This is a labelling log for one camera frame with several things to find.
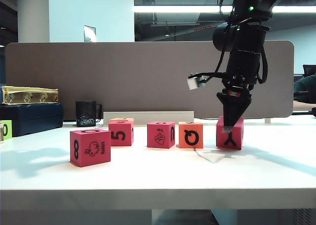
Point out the red ceiling sign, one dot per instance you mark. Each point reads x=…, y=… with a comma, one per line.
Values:
x=202, y=28

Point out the black object on far desk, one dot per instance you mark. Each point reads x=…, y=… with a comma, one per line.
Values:
x=314, y=112

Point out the pink block with number five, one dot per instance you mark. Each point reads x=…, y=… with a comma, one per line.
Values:
x=121, y=136

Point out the brown desk divider panel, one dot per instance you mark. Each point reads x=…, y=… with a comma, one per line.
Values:
x=148, y=79

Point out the orange block with letter Q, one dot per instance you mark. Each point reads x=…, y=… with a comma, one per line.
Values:
x=190, y=137

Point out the black chair backrest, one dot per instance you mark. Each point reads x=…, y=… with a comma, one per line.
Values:
x=309, y=70

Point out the pink block with letter Y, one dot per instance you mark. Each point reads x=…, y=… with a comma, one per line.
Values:
x=235, y=141

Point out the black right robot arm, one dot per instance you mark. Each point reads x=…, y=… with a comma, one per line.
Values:
x=247, y=32

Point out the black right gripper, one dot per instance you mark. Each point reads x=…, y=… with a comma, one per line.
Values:
x=243, y=66

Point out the pink block with rabbit print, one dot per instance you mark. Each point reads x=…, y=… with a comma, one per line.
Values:
x=91, y=148

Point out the pink block with tree print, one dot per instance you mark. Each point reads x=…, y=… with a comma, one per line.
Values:
x=158, y=136

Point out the yellow printed box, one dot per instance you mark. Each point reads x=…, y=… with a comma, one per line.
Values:
x=29, y=95

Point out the orange block with number eight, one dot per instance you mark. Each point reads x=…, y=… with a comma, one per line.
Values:
x=122, y=120

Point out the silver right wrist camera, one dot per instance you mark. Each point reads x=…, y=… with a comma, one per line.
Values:
x=195, y=82

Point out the white ceiling light strip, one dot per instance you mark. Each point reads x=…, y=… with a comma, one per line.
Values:
x=185, y=9

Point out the dark blue box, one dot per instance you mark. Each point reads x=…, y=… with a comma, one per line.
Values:
x=32, y=118

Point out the dark green office chair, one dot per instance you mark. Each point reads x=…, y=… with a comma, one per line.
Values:
x=306, y=86

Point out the green block with zero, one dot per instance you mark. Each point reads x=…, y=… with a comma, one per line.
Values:
x=8, y=131

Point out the black mug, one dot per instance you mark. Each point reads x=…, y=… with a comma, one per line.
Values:
x=85, y=113

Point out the white divider foot bracket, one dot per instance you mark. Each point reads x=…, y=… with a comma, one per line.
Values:
x=267, y=121

